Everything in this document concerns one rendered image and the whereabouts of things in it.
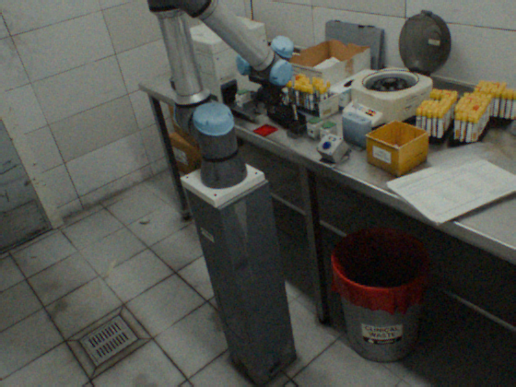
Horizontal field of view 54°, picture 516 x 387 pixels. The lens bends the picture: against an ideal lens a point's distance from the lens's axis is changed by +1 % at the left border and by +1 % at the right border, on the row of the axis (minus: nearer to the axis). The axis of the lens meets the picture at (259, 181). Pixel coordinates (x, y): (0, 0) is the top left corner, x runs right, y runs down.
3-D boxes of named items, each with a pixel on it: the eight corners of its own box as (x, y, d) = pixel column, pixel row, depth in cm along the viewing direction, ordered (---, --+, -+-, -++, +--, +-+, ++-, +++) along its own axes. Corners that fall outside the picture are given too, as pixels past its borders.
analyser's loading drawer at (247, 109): (221, 107, 208) (218, 95, 206) (233, 101, 212) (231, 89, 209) (251, 119, 194) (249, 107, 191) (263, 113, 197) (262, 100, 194)
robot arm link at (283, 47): (265, 37, 163) (287, 31, 167) (260, 62, 172) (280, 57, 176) (277, 52, 160) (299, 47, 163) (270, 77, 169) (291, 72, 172)
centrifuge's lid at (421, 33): (400, 6, 183) (416, 4, 187) (392, 75, 195) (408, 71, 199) (447, 15, 167) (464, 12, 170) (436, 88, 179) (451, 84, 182)
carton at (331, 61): (284, 92, 217) (280, 58, 209) (330, 70, 231) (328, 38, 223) (324, 105, 200) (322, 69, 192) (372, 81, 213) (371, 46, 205)
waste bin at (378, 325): (317, 334, 214) (308, 255, 191) (373, 287, 232) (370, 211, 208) (390, 391, 188) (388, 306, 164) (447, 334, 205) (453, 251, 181)
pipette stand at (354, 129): (339, 143, 172) (337, 116, 167) (354, 135, 175) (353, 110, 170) (359, 152, 165) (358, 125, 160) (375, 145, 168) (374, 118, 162)
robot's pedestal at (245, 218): (260, 389, 196) (218, 209, 150) (230, 358, 210) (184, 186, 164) (297, 358, 205) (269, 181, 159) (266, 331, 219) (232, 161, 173)
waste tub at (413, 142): (365, 162, 159) (364, 134, 154) (394, 146, 165) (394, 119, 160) (398, 178, 149) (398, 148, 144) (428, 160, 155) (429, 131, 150)
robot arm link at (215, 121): (210, 163, 148) (201, 122, 141) (192, 147, 158) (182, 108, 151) (245, 149, 152) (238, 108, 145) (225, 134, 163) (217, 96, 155)
